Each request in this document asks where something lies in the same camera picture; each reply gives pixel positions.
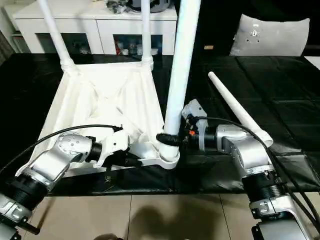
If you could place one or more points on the black metal frame bar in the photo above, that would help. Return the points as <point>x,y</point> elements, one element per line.
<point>37,230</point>

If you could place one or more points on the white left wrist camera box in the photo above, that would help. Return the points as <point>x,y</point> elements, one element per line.
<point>117,141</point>

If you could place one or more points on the white sideboard with glass doors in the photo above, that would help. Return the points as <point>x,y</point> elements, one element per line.
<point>82,27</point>

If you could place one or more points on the light grey cushion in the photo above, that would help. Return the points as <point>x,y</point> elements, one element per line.
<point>270,37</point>

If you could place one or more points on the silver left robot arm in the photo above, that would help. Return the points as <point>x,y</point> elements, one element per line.
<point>50,160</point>

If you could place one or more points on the white plastic table leg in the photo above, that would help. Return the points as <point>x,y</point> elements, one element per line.
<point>57,37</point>
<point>146,32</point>
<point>182,62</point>
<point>235,100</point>

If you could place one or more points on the white plastic table top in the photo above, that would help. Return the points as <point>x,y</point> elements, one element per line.
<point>100,100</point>

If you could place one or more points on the white flat board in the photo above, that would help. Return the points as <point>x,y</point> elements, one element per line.
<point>313,62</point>

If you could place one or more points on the black cabinet with yellow label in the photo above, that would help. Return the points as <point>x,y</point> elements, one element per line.
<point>215,25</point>

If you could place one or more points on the brown rounded robot part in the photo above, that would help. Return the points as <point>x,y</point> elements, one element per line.
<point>107,237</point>

